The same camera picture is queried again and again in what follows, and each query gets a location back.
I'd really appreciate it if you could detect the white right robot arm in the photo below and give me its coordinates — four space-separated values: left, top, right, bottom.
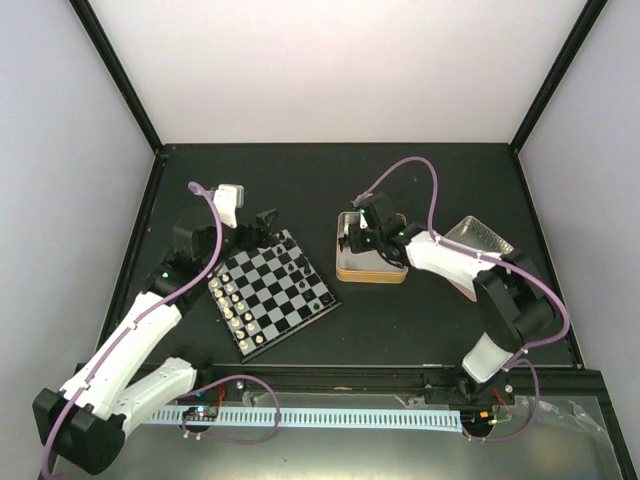
338 223 568 403

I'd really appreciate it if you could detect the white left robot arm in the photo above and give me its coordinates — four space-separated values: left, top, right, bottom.
32 208 277 479

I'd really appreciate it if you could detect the white chess piece row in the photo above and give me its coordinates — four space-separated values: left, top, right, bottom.
208 272 266 357

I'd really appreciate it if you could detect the gold metal tin base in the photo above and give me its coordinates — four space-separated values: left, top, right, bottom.
335 212 408 284

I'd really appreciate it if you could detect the black and grey chessboard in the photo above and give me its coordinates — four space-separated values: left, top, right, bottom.
212 229 341 362

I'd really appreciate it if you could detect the silver tin lid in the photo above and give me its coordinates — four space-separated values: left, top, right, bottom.
439 215 514 303

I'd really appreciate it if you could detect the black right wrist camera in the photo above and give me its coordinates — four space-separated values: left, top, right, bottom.
356 193 397 229

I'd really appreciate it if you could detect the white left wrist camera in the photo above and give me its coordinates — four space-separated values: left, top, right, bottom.
213 184 245 229

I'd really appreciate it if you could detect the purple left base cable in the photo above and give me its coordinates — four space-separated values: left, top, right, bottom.
180 374 280 444

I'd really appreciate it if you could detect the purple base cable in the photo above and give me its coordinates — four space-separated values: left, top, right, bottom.
180 374 280 444
462 357 541 444

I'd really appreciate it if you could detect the light blue cable duct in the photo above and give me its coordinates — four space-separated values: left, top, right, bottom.
145 405 463 433

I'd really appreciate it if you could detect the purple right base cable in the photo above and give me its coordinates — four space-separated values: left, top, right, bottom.
462 357 541 444

